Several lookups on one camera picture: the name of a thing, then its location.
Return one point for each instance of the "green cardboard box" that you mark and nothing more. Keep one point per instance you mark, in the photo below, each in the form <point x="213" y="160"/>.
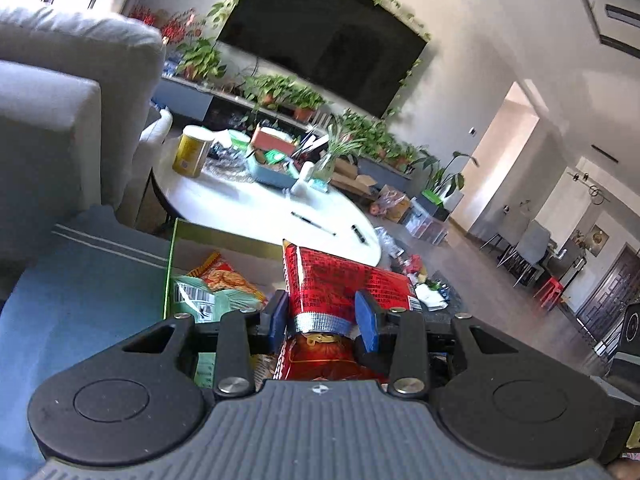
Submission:
<point x="172" y="260"/>

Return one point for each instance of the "long black pen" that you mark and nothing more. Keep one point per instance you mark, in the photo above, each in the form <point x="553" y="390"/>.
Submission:
<point x="313" y="223"/>

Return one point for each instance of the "blue tray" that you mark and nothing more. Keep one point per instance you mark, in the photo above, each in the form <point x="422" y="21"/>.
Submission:
<point x="270" y="175"/>

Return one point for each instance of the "brown cardboard box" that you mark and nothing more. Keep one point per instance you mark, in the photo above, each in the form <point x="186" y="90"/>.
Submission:
<point x="395" y="205"/>

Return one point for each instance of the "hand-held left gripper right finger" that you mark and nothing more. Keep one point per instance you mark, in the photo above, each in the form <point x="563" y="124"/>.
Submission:
<point x="369" y="325"/>

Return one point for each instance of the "spider plant in glass vase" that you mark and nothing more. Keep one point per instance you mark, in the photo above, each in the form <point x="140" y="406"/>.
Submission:
<point x="330" y="160"/>

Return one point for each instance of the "red box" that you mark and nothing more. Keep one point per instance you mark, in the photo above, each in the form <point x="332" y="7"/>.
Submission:
<point x="270" y="140"/>

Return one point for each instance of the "potted green plant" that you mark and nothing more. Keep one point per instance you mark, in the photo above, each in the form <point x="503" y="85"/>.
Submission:
<point x="380" y="135"/>
<point x="200" y="60"/>
<point x="280" y="92"/>

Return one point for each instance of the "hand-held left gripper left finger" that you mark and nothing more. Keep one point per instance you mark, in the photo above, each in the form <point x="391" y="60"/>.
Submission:
<point x="277" y="320"/>

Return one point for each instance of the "open cardboard box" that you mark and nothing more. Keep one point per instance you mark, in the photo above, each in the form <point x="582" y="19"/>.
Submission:
<point x="352" y="177"/>

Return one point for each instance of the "white round table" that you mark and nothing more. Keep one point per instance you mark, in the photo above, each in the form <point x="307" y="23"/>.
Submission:
<point x="250" y="205"/>

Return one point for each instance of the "short black pen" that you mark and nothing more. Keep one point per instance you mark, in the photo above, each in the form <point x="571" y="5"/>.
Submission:
<point x="360" y="234"/>

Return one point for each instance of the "red crinkled chips bag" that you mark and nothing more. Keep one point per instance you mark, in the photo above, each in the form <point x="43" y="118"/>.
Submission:
<point x="325" y="360"/>

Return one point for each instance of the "green yellow snack packet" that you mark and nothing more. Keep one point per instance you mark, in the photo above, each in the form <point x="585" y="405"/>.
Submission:
<point x="200" y="300"/>

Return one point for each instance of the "red plastic stool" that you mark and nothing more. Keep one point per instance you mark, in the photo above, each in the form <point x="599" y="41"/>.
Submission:
<point x="549" y="291"/>

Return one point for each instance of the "large leaf potted plant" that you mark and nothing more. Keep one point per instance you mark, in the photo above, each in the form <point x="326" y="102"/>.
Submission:
<point x="447" y="180"/>

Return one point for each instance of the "clear plastic storage box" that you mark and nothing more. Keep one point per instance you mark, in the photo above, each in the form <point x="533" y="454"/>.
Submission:
<point x="425" y="222"/>

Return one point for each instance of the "black television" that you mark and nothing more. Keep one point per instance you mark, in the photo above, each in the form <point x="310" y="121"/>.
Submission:
<point x="320" y="35"/>

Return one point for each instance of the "red yellow chip bag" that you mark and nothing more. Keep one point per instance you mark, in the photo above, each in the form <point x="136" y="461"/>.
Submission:
<point x="225" y="275"/>

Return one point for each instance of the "grey dining chair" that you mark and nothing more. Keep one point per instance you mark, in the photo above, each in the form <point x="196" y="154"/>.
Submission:
<point x="530" y="245"/>

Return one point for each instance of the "grey sofa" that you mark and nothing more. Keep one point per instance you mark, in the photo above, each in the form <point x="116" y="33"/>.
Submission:
<point x="60" y="135"/>

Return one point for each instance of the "dark panelled door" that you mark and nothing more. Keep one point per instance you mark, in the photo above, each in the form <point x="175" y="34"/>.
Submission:
<point x="610" y="295"/>

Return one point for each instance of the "white bottle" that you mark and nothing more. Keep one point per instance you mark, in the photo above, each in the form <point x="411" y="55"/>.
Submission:
<point x="302" y="180"/>

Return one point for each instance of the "grey television cabinet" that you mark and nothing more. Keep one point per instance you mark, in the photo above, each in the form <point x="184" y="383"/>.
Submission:
<point x="190" y="100"/>

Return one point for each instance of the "blue mat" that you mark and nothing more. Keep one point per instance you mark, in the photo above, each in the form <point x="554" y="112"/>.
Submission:
<point x="75" y="310"/>

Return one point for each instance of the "red flower decoration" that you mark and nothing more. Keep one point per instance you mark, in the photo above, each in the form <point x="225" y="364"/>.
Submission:
<point x="175" y="22"/>

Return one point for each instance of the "yellow canister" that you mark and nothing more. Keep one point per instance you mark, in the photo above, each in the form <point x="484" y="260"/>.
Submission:
<point x="190" y="155"/>

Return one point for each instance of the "red foil snack packet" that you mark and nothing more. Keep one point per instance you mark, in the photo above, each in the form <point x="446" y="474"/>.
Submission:
<point x="340" y="280"/>

